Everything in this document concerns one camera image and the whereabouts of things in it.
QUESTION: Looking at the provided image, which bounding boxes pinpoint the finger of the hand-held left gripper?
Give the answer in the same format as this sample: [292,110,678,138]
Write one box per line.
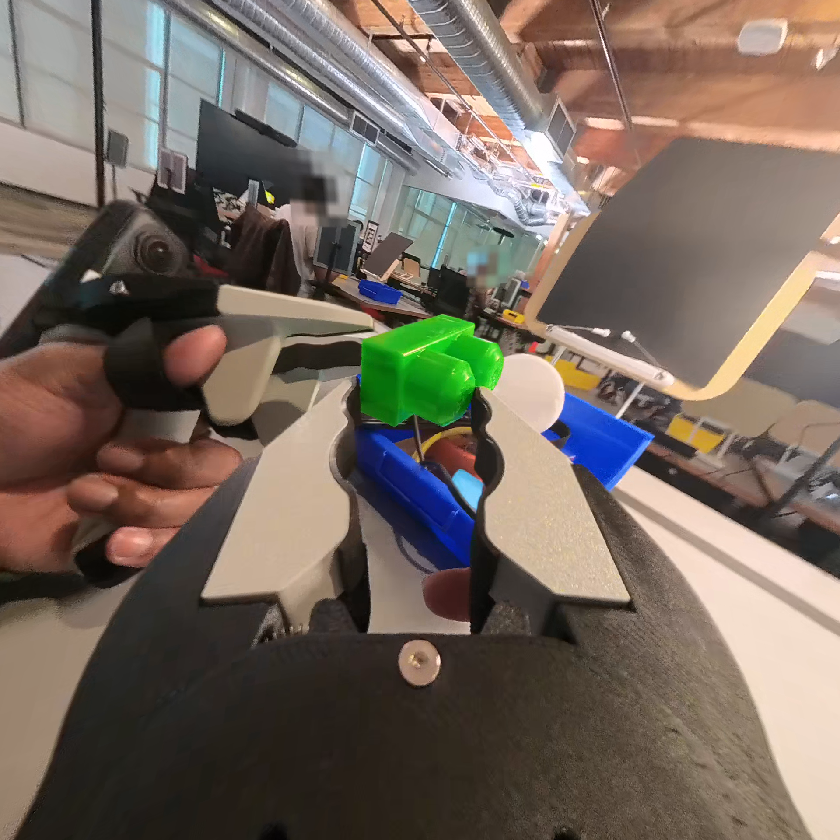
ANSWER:
[249,367,352,448]
[200,283,375,427]

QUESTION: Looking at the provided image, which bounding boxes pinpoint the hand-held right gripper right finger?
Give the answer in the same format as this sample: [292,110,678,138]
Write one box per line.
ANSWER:
[469,386,632,635]

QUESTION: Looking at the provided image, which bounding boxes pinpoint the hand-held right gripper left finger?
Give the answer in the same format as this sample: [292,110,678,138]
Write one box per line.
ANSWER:
[200,377,370,634]

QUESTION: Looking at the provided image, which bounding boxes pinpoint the large blue plastic bin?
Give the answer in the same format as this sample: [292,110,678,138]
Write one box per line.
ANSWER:
[354,375,656,570]

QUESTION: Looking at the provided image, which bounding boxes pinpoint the green plastic toy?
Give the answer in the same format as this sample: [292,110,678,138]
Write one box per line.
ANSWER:
[360,315,505,427]

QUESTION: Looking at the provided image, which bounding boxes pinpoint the person's right hand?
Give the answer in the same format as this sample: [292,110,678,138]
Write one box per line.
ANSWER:
[422,567,475,622]

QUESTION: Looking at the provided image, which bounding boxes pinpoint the person's left hand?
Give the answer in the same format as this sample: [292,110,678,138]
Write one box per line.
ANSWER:
[0,325,244,573]

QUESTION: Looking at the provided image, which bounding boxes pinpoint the light blue foam piece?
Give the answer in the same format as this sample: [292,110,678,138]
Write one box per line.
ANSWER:
[451,469,487,513]

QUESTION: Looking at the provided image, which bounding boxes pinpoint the grey monitor on stand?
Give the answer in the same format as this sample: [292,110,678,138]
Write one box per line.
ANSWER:
[314,222,363,278]

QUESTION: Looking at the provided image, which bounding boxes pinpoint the orange tape roll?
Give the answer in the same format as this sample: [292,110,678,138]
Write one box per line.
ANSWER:
[427,436,478,470]

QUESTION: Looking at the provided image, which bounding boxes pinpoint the white plastic bottle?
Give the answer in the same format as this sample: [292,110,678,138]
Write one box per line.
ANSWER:
[493,353,567,435]

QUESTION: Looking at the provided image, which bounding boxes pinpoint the open laptop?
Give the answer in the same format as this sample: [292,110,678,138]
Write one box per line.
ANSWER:
[363,231,416,281]

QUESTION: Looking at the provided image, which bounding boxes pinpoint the black computer monitor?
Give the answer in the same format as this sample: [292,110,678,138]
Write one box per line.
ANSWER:
[196,100,314,206]

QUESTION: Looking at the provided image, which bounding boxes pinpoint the long wooden table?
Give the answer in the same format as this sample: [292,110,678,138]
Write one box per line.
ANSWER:
[646,440,840,537]

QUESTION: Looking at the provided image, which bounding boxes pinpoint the black pole with ribbed disc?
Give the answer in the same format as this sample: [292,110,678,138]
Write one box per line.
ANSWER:
[91,0,109,209]

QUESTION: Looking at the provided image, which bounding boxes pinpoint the white metal stand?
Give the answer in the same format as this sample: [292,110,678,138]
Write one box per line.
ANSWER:
[545,323,677,419]

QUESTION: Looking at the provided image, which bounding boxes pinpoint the rounded light panel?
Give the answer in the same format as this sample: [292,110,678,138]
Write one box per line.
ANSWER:
[679,377,793,448]

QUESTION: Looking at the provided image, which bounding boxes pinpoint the rounded beige panel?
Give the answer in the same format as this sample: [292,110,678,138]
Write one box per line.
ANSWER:
[774,397,840,458]

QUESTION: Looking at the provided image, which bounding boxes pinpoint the dark panel with wooden edge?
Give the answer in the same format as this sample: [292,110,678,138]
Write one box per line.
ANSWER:
[524,134,840,403]

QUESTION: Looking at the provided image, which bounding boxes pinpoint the white ceiling access point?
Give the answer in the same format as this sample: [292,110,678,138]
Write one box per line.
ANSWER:
[737,18,790,56]

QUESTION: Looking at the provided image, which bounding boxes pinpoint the black cable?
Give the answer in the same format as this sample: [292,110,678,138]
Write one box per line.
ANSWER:
[412,416,478,514]

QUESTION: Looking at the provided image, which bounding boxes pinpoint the yellow network cable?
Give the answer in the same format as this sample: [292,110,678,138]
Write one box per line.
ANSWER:
[412,427,475,462]

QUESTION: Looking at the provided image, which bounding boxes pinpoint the yellow bin in white frame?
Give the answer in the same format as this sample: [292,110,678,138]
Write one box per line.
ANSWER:
[666,413,725,455]

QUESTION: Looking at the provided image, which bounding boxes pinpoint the metal air duct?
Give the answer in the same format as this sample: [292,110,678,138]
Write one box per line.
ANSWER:
[164,0,462,179]
[407,0,589,212]

